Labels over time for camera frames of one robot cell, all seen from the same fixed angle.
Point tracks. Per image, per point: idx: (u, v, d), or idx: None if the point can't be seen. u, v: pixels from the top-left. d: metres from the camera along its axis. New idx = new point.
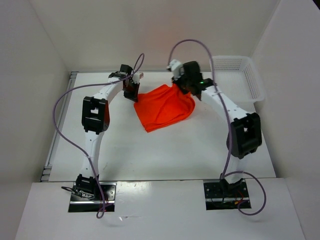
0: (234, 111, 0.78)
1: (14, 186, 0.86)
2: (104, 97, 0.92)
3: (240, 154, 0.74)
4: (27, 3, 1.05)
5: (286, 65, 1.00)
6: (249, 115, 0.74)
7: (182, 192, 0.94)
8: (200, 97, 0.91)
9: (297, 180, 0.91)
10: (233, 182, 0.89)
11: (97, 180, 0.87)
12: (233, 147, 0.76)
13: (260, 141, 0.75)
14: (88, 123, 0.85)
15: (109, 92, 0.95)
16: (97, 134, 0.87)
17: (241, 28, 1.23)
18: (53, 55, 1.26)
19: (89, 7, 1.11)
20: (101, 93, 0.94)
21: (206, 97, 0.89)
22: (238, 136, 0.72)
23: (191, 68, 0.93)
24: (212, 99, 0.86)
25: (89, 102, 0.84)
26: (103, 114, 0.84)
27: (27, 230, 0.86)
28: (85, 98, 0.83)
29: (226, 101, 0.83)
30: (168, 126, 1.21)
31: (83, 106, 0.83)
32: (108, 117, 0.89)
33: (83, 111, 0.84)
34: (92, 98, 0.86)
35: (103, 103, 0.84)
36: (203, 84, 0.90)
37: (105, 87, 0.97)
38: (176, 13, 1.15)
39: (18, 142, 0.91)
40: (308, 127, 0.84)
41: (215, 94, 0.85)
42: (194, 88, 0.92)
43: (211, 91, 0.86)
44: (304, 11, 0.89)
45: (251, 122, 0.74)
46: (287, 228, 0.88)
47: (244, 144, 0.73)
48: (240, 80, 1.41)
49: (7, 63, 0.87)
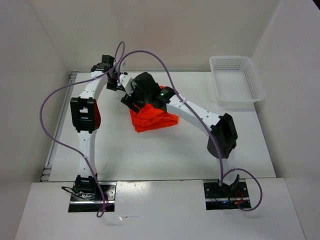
0: (207, 118, 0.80)
1: (15, 186, 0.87)
2: (91, 95, 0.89)
3: (225, 155, 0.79)
4: (28, 3, 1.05)
5: (286, 65, 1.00)
6: (223, 118, 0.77)
7: (182, 192, 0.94)
8: (165, 108, 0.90)
9: (297, 180, 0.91)
10: (232, 182, 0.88)
11: (95, 179, 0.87)
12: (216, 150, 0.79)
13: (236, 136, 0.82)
14: (80, 124, 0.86)
15: (95, 88, 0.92)
16: (90, 132, 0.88)
17: (241, 28, 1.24)
18: (53, 55, 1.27)
19: (89, 8, 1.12)
20: (87, 91, 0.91)
21: (172, 109, 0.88)
22: (221, 141, 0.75)
23: (145, 82, 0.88)
24: (180, 110, 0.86)
25: (77, 103, 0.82)
26: (93, 113, 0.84)
27: (27, 230, 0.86)
28: (72, 100, 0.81)
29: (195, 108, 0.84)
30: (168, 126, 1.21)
31: (72, 108, 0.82)
32: (98, 115, 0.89)
33: (72, 113, 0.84)
34: (79, 98, 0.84)
35: (91, 103, 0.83)
36: (163, 95, 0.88)
37: (90, 84, 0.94)
38: (176, 14, 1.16)
39: (18, 142, 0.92)
40: (308, 127, 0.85)
41: (182, 104, 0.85)
42: (156, 102, 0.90)
43: (177, 102, 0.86)
44: (304, 11, 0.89)
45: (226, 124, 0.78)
46: (287, 228, 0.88)
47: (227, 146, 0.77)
48: (240, 80, 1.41)
49: (6, 63, 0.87)
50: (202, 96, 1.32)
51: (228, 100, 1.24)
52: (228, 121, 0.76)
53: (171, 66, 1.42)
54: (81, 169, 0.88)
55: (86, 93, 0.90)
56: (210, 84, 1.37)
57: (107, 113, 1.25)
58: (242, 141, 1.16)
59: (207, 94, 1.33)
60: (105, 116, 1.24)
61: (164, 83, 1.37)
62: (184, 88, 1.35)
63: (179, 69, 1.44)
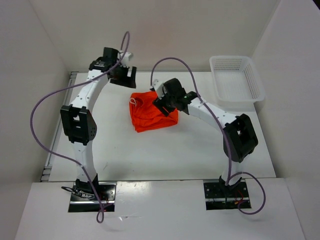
0: (223, 117, 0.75)
1: (15, 186, 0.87)
2: (85, 104, 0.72)
3: (239, 158, 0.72)
4: (27, 3, 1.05)
5: (286, 65, 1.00)
6: (240, 118, 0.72)
7: (182, 192, 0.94)
8: (188, 111, 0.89)
9: (297, 180, 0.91)
10: (232, 183, 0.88)
11: (91, 186, 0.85)
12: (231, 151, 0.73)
13: (256, 142, 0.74)
14: (73, 134, 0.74)
15: (91, 93, 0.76)
16: (85, 144, 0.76)
17: (241, 28, 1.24)
18: (53, 55, 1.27)
19: (89, 8, 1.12)
20: (81, 98, 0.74)
21: (192, 110, 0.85)
22: (236, 140, 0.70)
23: (172, 86, 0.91)
24: (199, 110, 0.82)
25: (69, 113, 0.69)
26: (86, 124, 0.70)
27: (27, 230, 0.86)
28: (62, 109, 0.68)
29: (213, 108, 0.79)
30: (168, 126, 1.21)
31: (63, 118, 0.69)
32: (94, 125, 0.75)
33: (63, 123, 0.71)
34: (71, 107, 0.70)
35: (85, 113, 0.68)
36: (186, 98, 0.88)
37: (85, 87, 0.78)
38: (176, 14, 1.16)
39: (18, 142, 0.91)
40: (308, 127, 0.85)
41: (201, 105, 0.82)
42: (180, 104, 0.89)
43: (197, 103, 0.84)
44: (303, 11, 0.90)
45: (242, 124, 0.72)
46: (287, 229, 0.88)
47: (242, 148, 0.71)
48: (240, 80, 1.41)
49: (6, 63, 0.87)
50: (202, 96, 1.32)
51: (228, 100, 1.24)
52: (244, 121, 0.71)
53: (171, 66, 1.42)
54: (79, 175, 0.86)
55: (79, 100, 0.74)
56: (210, 84, 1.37)
57: (107, 113, 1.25)
58: None
59: (207, 94, 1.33)
60: (105, 116, 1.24)
61: None
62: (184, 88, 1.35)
63: (179, 69, 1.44)
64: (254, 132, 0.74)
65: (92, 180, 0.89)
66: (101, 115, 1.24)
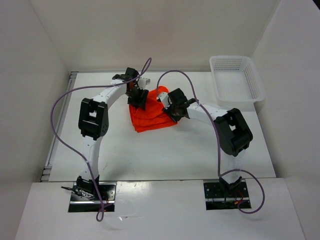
0: (215, 112, 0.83)
1: (15, 186, 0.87)
2: (104, 100, 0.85)
3: (234, 152, 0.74)
4: (27, 3, 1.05)
5: (286, 65, 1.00)
6: (231, 111, 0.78)
7: (182, 192, 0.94)
8: (188, 115, 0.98)
9: (297, 180, 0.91)
10: (233, 182, 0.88)
11: (94, 184, 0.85)
12: (226, 145, 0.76)
13: (251, 137, 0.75)
14: (85, 128, 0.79)
15: (110, 95, 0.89)
16: (95, 139, 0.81)
17: (241, 28, 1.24)
18: (53, 55, 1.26)
19: (89, 8, 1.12)
20: (101, 96, 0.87)
21: (192, 112, 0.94)
22: (227, 132, 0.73)
23: (175, 95, 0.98)
24: (196, 111, 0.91)
25: (88, 105, 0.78)
26: (101, 118, 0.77)
27: (27, 230, 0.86)
28: (84, 101, 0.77)
29: (208, 107, 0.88)
30: (168, 126, 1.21)
31: (81, 108, 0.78)
32: (106, 124, 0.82)
33: (80, 114, 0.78)
34: (92, 100, 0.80)
35: (102, 106, 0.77)
36: (186, 103, 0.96)
37: (106, 90, 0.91)
38: (176, 14, 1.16)
39: (18, 142, 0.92)
40: (308, 127, 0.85)
41: (198, 106, 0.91)
42: (181, 109, 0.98)
43: (195, 105, 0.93)
44: (304, 11, 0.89)
45: (234, 118, 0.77)
46: (287, 229, 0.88)
47: (235, 140, 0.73)
48: (240, 80, 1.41)
49: (6, 63, 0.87)
50: (203, 96, 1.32)
51: (228, 100, 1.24)
52: (235, 113, 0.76)
53: (171, 66, 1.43)
54: (83, 172, 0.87)
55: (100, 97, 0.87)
56: (210, 83, 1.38)
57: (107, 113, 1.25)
58: None
59: (207, 94, 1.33)
60: None
61: (164, 83, 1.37)
62: (184, 88, 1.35)
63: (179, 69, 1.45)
64: (248, 126, 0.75)
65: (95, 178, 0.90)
66: None
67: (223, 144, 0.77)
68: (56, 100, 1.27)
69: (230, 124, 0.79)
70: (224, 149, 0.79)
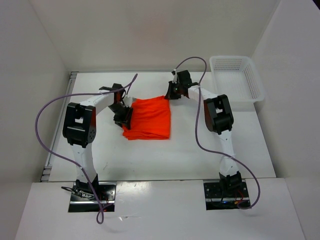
0: (208, 96, 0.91)
1: (14, 186, 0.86)
2: (92, 104, 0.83)
3: (215, 130, 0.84)
4: (27, 3, 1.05)
5: (286, 65, 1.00)
6: (220, 97, 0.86)
7: (182, 192, 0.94)
8: (188, 95, 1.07)
9: (297, 179, 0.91)
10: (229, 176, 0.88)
11: (91, 186, 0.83)
12: (210, 123, 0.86)
13: (232, 120, 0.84)
14: (71, 137, 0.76)
15: (98, 101, 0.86)
16: (83, 147, 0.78)
17: (241, 28, 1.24)
18: (53, 55, 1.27)
19: (88, 7, 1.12)
20: (88, 101, 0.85)
21: (191, 93, 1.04)
22: (211, 112, 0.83)
23: (182, 75, 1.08)
24: (194, 92, 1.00)
25: (74, 110, 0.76)
26: (88, 123, 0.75)
27: (26, 231, 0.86)
28: (69, 105, 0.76)
29: (204, 90, 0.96)
30: (172, 128, 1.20)
31: (67, 113, 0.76)
32: (94, 130, 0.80)
33: (65, 120, 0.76)
34: (78, 105, 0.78)
35: (90, 110, 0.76)
36: (189, 85, 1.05)
37: (93, 96, 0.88)
38: (176, 14, 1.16)
39: (18, 142, 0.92)
40: (308, 127, 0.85)
41: (197, 89, 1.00)
42: (183, 88, 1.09)
43: (194, 87, 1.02)
44: (304, 11, 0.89)
45: (222, 102, 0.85)
46: (287, 228, 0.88)
47: (217, 120, 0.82)
48: (240, 80, 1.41)
49: (6, 63, 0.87)
50: None
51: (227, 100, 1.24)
52: (222, 98, 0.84)
53: (170, 66, 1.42)
54: (79, 176, 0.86)
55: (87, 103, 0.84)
56: (210, 83, 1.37)
57: (107, 113, 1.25)
58: (242, 141, 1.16)
59: None
60: (105, 115, 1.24)
61: (164, 83, 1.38)
62: None
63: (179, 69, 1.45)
64: (232, 112, 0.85)
65: (92, 180, 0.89)
66: (101, 115, 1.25)
67: (207, 122, 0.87)
68: (45, 104, 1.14)
69: (217, 107, 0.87)
70: (208, 127, 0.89)
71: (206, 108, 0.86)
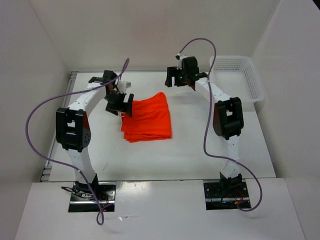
0: (219, 96, 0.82)
1: (14, 186, 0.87)
2: (82, 107, 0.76)
3: (223, 134, 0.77)
4: (27, 3, 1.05)
5: (286, 65, 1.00)
6: (232, 99, 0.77)
7: (182, 192, 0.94)
8: (195, 87, 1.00)
9: (297, 180, 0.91)
10: (230, 178, 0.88)
11: (90, 188, 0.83)
12: (217, 127, 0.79)
13: (242, 125, 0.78)
14: (66, 142, 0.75)
15: (89, 100, 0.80)
16: (79, 151, 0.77)
17: (241, 28, 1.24)
18: (53, 55, 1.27)
19: (88, 8, 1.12)
20: (78, 102, 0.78)
21: (199, 86, 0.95)
22: (222, 116, 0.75)
23: (189, 63, 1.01)
24: (203, 87, 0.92)
25: (65, 116, 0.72)
26: (81, 128, 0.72)
27: (26, 231, 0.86)
28: (58, 111, 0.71)
29: (214, 88, 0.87)
30: (172, 128, 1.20)
31: (57, 120, 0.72)
32: (88, 130, 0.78)
33: (57, 126, 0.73)
34: (68, 110, 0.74)
35: (81, 115, 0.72)
36: (197, 76, 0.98)
37: (83, 95, 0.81)
38: (176, 14, 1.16)
39: (18, 142, 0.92)
40: (308, 128, 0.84)
41: (206, 83, 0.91)
42: (190, 80, 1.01)
43: (203, 81, 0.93)
44: (304, 11, 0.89)
45: (234, 105, 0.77)
46: (286, 228, 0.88)
47: (227, 125, 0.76)
48: (240, 80, 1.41)
49: (6, 64, 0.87)
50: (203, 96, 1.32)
51: None
52: (234, 101, 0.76)
53: None
54: (78, 178, 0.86)
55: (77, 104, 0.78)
56: None
57: (107, 113, 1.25)
58: (241, 141, 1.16)
59: None
60: (105, 115, 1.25)
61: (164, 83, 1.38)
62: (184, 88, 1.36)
63: None
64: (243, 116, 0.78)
65: (92, 180, 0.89)
66: (101, 115, 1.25)
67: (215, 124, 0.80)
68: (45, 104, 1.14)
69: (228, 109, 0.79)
70: (215, 129, 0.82)
71: (215, 111, 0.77)
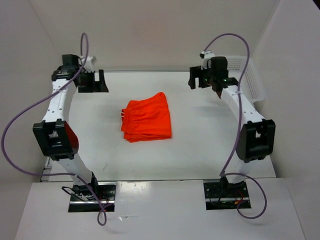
0: (250, 114, 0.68)
1: (14, 186, 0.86)
2: (59, 116, 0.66)
3: (245, 158, 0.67)
4: (27, 3, 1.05)
5: (286, 65, 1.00)
6: (265, 121, 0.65)
7: (181, 192, 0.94)
8: (221, 95, 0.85)
9: (297, 180, 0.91)
10: (234, 183, 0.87)
11: (89, 188, 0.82)
12: (241, 149, 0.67)
13: (270, 151, 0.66)
14: (55, 155, 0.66)
15: (63, 105, 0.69)
16: (72, 158, 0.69)
17: (241, 28, 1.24)
18: (53, 55, 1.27)
19: (88, 7, 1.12)
20: (52, 111, 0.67)
21: (225, 95, 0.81)
22: (249, 139, 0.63)
23: (218, 63, 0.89)
24: (231, 99, 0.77)
25: (44, 130, 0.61)
26: (66, 139, 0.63)
27: (25, 232, 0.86)
28: (34, 127, 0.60)
29: (244, 102, 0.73)
30: (172, 128, 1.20)
31: (37, 136, 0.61)
32: (76, 137, 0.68)
33: (40, 143, 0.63)
34: (45, 123, 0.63)
35: (61, 125, 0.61)
36: (226, 82, 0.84)
37: (54, 100, 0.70)
38: (176, 13, 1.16)
39: (17, 142, 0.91)
40: (308, 127, 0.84)
41: (235, 94, 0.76)
42: (217, 84, 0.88)
43: (232, 90, 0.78)
44: (304, 11, 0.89)
45: (265, 128, 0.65)
46: (287, 228, 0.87)
47: (252, 148, 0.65)
48: (240, 80, 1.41)
49: (6, 63, 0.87)
50: (202, 96, 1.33)
51: None
52: (268, 125, 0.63)
53: (171, 66, 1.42)
54: (76, 182, 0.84)
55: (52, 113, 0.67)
56: None
57: (107, 113, 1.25)
58: None
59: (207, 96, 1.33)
60: (105, 115, 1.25)
61: (164, 83, 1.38)
62: (184, 88, 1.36)
63: (179, 70, 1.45)
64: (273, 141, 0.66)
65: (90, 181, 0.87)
66: (101, 115, 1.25)
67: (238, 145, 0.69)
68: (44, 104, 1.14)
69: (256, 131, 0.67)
70: (237, 149, 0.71)
71: (243, 131, 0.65)
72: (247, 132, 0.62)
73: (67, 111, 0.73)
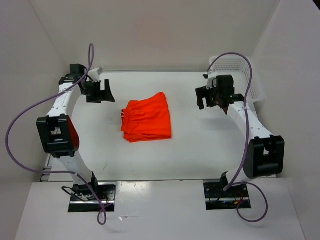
0: (257, 130, 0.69)
1: (14, 186, 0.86)
2: (62, 111, 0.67)
3: (253, 175, 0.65)
4: (27, 3, 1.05)
5: (286, 65, 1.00)
6: (273, 137, 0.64)
7: (181, 192, 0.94)
8: (227, 112, 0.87)
9: (297, 180, 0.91)
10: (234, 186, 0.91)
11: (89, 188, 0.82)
12: (248, 165, 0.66)
13: (279, 169, 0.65)
14: (56, 152, 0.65)
15: (67, 103, 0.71)
16: (72, 155, 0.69)
17: (241, 28, 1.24)
18: (53, 55, 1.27)
19: (89, 7, 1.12)
20: (56, 108, 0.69)
21: (232, 111, 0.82)
22: (258, 156, 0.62)
23: (223, 82, 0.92)
24: (237, 114, 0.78)
25: (47, 125, 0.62)
26: (68, 134, 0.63)
27: (25, 232, 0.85)
28: (38, 121, 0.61)
29: (252, 119, 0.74)
30: (172, 128, 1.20)
31: (40, 131, 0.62)
32: (78, 136, 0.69)
33: (41, 138, 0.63)
34: (48, 117, 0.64)
35: (64, 120, 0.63)
36: (232, 98, 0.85)
37: (59, 99, 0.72)
38: (177, 14, 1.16)
39: (18, 142, 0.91)
40: (308, 127, 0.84)
41: (242, 110, 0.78)
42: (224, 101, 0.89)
43: (238, 106, 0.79)
44: (304, 11, 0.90)
45: (274, 145, 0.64)
46: (286, 228, 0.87)
47: (261, 166, 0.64)
48: (240, 80, 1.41)
49: (7, 63, 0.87)
50: None
51: None
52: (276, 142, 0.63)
53: (171, 66, 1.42)
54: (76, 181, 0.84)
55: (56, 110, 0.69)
56: None
57: (107, 113, 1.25)
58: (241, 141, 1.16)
59: None
60: (105, 115, 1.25)
61: (164, 83, 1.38)
62: (184, 89, 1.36)
63: (179, 70, 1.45)
64: (282, 159, 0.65)
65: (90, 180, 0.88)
66: (101, 115, 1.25)
67: (245, 162, 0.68)
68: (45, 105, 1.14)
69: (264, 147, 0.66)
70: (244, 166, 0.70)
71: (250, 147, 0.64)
72: (255, 148, 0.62)
73: (69, 111, 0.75)
